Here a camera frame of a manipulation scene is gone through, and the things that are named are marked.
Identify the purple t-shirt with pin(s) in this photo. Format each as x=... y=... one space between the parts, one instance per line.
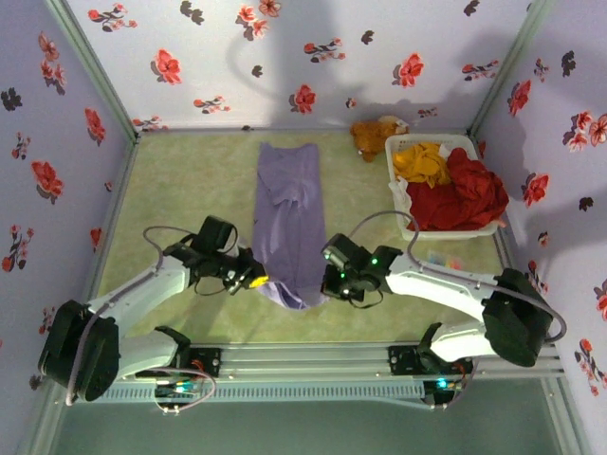
x=289 y=213

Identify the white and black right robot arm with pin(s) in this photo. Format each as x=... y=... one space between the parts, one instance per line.
x=436 y=284

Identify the rainbow striped card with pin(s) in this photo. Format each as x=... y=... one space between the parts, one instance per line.
x=443 y=260

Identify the white cloth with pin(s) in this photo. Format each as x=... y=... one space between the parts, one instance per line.
x=399 y=189

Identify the white plastic laundry basket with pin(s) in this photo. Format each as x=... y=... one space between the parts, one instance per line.
x=396 y=151

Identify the yellow t-shirt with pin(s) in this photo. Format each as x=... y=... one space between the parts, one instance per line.
x=422 y=163

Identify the red t-shirt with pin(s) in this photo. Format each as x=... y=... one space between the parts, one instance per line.
x=460 y=194

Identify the brown plush toy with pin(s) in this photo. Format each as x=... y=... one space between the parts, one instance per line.
x=372 y=137

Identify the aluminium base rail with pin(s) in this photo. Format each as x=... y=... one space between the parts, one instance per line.
x=308 y=360

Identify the aluminium corner post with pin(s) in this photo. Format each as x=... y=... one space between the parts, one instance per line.
x=506 y=71
x=96 y=71

